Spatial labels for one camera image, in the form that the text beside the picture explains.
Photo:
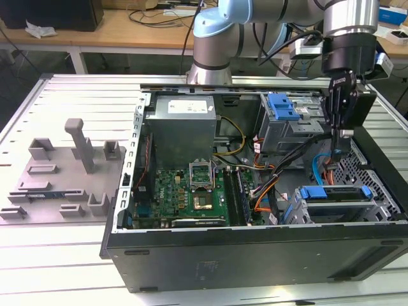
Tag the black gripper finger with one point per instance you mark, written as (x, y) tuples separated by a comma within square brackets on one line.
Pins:
[(342, 121)]

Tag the hard disk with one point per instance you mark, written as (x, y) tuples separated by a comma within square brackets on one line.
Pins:
[(314, 192)]

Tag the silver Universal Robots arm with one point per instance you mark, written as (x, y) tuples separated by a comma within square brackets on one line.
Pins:
[(210, 35)]

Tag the grey metal disk bay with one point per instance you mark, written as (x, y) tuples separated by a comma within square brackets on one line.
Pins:
[(338, 205)]

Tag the white tray with black part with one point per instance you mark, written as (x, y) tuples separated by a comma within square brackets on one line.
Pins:
[(396, 38)]

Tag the grey metal drive cage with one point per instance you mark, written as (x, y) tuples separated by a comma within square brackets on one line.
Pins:
[(287, 134)]

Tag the blue cardboard box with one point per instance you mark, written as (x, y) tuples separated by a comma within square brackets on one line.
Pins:
[(393, 16)]

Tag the blue plastic cage latch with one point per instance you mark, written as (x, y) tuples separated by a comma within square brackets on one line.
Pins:
[(282, 110)]

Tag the white label tag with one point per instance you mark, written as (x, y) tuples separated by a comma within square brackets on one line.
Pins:
[(285, 67)]

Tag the installed RAM stick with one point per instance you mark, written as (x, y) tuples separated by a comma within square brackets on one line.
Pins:
[(243, 197)]

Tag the black RAM slot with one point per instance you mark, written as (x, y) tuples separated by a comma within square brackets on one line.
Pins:
[(230, 197)]

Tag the CPU socket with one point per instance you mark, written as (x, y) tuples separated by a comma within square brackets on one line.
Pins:
[(204, 202)]

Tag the grey power supply unit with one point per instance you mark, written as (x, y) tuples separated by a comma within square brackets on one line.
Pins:
[(181, 137)]

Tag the black graphics card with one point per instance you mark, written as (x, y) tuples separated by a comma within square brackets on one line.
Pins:
[(197, 222)]

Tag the black PC case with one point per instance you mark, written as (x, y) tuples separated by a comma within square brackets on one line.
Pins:
[(223, 264)]

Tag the green motherboard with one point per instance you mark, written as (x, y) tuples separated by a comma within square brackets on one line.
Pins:
[(172, 197)]

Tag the wooden desk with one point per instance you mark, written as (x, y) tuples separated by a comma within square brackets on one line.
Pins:
[(111, 36)]

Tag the grey parts rack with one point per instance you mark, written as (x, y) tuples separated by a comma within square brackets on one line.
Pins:
[(63, 191)]

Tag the large black box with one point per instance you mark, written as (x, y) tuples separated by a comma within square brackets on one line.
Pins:
[(51, 14)]

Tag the white plastic bag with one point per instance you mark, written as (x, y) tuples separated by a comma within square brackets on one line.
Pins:
[(39, 31)]

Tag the spare RAM stick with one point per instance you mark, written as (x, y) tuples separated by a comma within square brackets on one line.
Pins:
[(41, 195)]

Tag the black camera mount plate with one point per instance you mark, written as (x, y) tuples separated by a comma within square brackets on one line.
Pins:
[(365, 108)]

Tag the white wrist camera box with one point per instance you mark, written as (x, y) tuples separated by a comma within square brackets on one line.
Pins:
[(306, 49)]

